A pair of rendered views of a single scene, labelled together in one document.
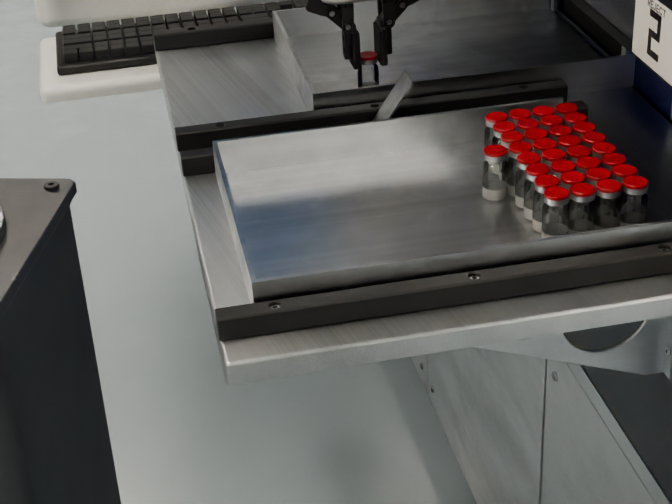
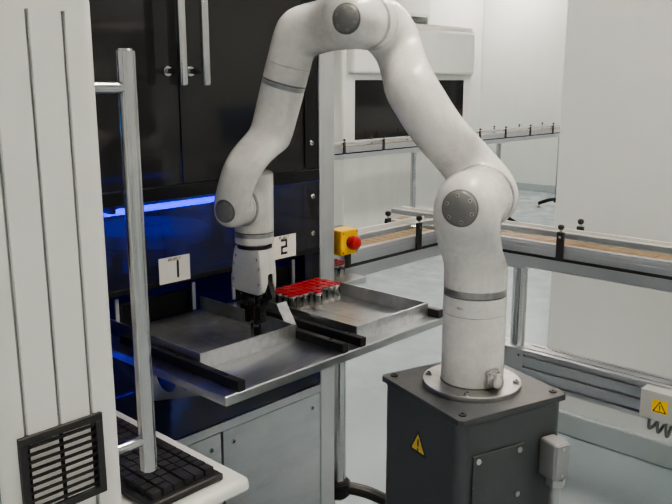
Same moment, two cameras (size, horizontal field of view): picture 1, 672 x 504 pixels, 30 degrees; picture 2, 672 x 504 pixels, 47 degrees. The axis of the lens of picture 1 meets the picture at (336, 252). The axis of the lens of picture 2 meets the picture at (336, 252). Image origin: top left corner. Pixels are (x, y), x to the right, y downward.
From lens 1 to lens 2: 2.49 m
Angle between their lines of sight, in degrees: 114
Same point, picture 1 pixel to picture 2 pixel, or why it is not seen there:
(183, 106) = (305, 363)
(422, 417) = not seen: outside the picture
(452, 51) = (188, 336)
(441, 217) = (341, 311)
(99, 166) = not seen: outside the picture
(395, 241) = (363, 312)
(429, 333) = not seen: hidden behind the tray
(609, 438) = (278, 412)
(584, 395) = (258, 418)
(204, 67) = (255, 373)
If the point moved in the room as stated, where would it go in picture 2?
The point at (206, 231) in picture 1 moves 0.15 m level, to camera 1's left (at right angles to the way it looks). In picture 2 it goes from (394, 332) to (441, 350)
